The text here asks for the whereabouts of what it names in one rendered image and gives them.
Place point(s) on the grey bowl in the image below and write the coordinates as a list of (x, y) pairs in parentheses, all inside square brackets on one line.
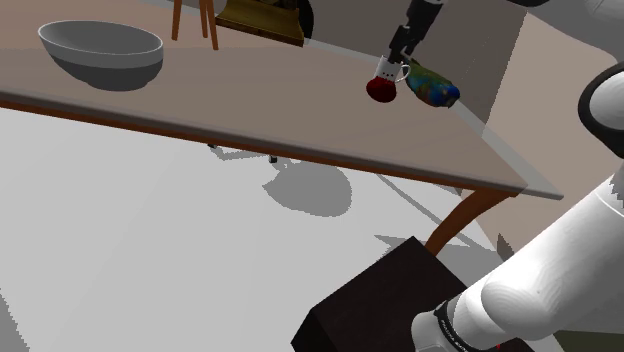
[(105, 61)]

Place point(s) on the blue and green toy figure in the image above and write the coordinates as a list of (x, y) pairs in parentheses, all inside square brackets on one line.
[(431, 85)]

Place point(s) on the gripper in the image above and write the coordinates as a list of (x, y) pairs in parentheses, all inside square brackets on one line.
[(418, 22)]

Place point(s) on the yellow-brown wooden furniture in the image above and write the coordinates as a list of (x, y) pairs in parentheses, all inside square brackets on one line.
[(258, 19)]

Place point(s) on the wooden table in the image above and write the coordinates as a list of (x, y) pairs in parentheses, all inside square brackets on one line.
[(268, 97)]

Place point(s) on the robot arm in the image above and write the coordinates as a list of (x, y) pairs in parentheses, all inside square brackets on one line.
[(551, 282)]

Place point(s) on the wooden chair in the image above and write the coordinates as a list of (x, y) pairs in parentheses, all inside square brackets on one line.
[(209, 22)]

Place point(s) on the white and red mug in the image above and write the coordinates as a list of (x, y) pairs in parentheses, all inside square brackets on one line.
[(385, 83)]

